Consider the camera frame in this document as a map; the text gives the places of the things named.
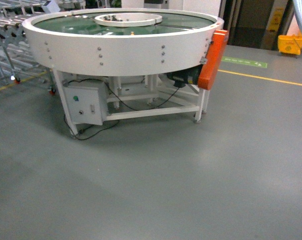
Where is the yellow wet floor sign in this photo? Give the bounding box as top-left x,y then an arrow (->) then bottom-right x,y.
267,7 -> 285,32

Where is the white control box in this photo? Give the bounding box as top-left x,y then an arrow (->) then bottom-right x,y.
63,79 -> 108,126

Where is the orange motor guard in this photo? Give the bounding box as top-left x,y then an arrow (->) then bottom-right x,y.
197,30 -> 229,91

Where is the expandable roller conveyor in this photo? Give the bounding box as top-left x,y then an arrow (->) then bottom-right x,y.
0,0 -> 54,96

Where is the yellow mop bucket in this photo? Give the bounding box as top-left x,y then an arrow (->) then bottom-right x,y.
277,35 -> 302,56

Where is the white round rotary table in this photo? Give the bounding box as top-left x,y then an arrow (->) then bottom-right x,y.
22,8 -> 224,139

